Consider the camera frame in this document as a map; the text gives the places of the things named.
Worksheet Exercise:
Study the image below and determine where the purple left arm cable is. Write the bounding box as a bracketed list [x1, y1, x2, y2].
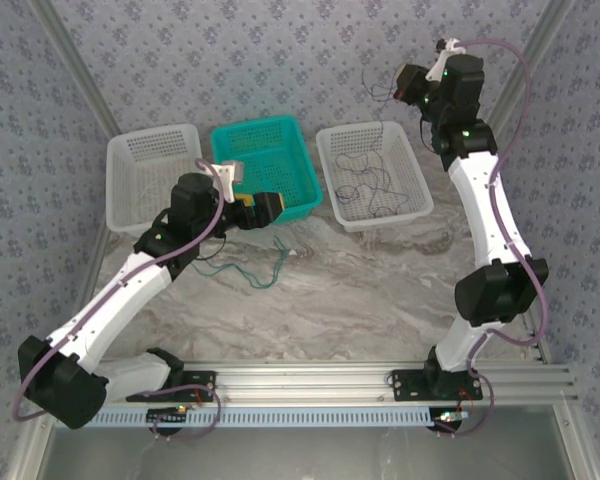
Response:
[12, 157, 227, 442]

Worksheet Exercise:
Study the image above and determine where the teal perforated plastic basket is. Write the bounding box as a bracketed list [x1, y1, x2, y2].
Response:
[210, 115, 324, 225]

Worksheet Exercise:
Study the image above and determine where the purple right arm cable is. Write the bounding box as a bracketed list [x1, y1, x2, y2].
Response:
[447, 38, 550, 439]

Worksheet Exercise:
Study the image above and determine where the aluminium frame post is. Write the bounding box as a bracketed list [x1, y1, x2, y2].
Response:
[32, 0, 125, 137]
[474, 0, 577, 147]

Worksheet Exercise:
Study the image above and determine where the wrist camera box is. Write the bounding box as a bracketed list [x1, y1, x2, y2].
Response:
[208, 159, 246, 204]
[426, 37, 462, 84]

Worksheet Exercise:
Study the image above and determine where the aluminium frame rail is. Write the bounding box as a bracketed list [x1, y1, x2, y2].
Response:
[34, 363, 579, 404]

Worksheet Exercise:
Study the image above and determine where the thin green cable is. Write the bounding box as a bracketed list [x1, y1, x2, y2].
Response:
[192, 235, 292, 292]

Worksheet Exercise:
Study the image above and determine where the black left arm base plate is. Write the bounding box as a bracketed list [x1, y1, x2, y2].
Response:
[125, 370, 217, 404]

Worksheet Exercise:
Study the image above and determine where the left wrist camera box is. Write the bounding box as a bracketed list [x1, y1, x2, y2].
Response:
[208, 159, 246, 204]

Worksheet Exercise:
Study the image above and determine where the white perforated plastic basket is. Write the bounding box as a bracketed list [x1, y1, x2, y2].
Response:
[315, 120, 435, 233]
[105, 123, 204, 237]

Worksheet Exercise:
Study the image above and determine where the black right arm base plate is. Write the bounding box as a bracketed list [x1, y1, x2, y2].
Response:
[390, 368, 484, 402]

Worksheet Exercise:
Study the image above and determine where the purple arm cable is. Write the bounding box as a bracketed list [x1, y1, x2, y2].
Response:
[447, 38, 550, 439]
[12, 157, 227, 442]

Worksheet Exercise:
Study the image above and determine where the white slotted cable duct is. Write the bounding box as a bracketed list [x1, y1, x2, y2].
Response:
[87, 405, 435, 430]

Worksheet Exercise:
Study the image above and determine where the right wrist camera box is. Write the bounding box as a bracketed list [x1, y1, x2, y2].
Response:
[426, 37, 462, 84]

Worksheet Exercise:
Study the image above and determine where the small circuit board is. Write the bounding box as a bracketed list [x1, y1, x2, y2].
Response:
[432, 409, 472, 432]
[147, 407, 189, 426]

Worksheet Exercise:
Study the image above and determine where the thin grey cable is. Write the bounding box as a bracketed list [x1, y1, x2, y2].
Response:
[333, 148, 412, 220]

